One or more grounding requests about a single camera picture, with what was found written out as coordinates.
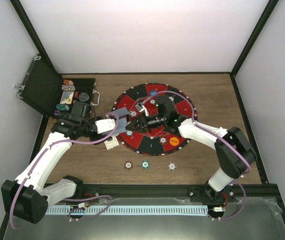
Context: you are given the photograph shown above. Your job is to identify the orange black chip stack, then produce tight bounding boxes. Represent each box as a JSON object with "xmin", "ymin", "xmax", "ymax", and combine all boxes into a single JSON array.
[{"xmin": 124, "ymin": 161, "xmax": 133, "ymax": 170}]

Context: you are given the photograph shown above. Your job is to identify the blue green chip stack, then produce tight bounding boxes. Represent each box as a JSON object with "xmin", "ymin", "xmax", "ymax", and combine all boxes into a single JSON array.
[{"xmin": 141, "ymin": 161, "xmax": 150, "ymax": 169}]

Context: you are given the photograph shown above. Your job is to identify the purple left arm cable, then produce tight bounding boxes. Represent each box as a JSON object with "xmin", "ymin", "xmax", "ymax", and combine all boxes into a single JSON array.
[{"xmin": 9, "ymin": 111, "xmax": 120, "ymax": 230}]

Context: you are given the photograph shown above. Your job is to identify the purple white chip stack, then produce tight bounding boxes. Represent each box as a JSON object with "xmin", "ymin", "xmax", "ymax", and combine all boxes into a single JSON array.
[{"xmin": 168, "ymin": 162, "xmax": 177, "ymax": 171}]

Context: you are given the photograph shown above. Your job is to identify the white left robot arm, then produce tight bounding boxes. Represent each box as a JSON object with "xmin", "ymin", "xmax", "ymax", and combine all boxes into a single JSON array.
[{"xmin": 1, "ymin": 102, "xmax": 120, "ymax": 230}]

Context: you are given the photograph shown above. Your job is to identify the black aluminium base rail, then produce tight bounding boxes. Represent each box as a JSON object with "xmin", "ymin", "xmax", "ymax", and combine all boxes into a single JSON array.
[{"xmin": 12, "ymin": 183, "xmax": 281, "ymax": 204}]

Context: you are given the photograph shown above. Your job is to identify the dealt blue card seat four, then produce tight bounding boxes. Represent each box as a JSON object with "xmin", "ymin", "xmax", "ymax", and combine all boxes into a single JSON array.
[{"xmin": 111, "ymin": 107, "xmax": 129, "ymax": 118}]

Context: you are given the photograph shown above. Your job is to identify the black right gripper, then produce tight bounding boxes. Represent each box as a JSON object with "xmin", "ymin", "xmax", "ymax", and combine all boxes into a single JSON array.
[{"xmin": 126, "ymin": 111, "xmax": 168, "ymax": 133}]

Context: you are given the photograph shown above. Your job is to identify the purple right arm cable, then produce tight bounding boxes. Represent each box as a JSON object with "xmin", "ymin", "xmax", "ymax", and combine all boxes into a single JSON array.
[{"xmin": 137, "ymin": 90, "xmax": 253, "ymax": 221}]

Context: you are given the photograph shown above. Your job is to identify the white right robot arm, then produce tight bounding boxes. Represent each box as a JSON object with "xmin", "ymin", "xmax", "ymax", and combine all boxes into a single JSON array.
[{"xmin": 126, "ymin": 95, "xmax": 257, "ymax": 202}]

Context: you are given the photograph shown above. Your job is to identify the round dealer button in case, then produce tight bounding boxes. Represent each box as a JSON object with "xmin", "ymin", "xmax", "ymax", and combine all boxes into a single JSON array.
[{"xmin": 78, "ymin": 92, "xmax": 90, "ymax": 102}]

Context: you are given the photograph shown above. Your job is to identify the black poker chip case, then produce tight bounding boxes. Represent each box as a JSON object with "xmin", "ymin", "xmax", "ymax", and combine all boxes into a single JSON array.
[{"xmin": 14, "ymin": 54, "xmax": 98, "ymax": 118}]

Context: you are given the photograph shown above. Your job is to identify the light blue slotted cable duct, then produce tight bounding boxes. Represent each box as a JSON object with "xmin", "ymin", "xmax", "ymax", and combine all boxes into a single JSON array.
[{"xmin": 46, "ymin": 205, "xmax": 208, "ymax": 216}]

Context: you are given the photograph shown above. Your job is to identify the orange big blind button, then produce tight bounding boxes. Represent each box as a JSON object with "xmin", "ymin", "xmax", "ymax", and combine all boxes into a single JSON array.
[{"xmin": 169, "ymin": 137, "xmax": 180, "ymax": 147}]

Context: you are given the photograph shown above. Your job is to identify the green chips inside case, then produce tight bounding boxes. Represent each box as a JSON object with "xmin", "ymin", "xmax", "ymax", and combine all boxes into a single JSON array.
[{"xmin": 53, "ymin": 104, "xmax": 70, "ymax": 118}]

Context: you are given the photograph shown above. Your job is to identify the card pack inside case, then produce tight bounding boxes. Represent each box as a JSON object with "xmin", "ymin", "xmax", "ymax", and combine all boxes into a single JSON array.
[{"xmin": 60, "ymin": 91, "xmax": 74, "ymax": 105}]

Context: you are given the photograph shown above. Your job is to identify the blue green chips seat two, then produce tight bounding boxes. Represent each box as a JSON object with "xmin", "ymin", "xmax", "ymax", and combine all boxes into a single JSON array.
[{"xmin": 126, "ymin": 130, "xmax": 133, "ymax": 137}]

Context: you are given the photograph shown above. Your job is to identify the purple white chips seat four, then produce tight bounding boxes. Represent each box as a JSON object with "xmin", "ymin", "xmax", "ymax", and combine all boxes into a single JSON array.
[{"xmin": 129, "ymin": 110, "xmax": 138, "ymax": 118}]

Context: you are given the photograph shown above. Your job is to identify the blue small blind button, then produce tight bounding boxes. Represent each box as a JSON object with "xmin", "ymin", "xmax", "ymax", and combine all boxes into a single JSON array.
[{"xmin": 149, "ymin": 90, "xmax": 158, "ymax": 96}]

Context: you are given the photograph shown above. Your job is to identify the round red black poker mat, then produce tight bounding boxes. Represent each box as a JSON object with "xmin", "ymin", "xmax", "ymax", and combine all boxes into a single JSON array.
[{"xmin": 112, "ymin": 83, "xmax": 198, "ymax": 156}]

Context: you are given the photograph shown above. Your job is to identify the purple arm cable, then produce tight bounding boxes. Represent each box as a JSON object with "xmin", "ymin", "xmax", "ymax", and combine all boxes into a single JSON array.
[
  {"xmin": 137, "ymin": 90, "xmax": 253, "ymax": 221},
  {"xmin": 9, "ymin": 111, "xmax": 120, "ymax": 230}
]

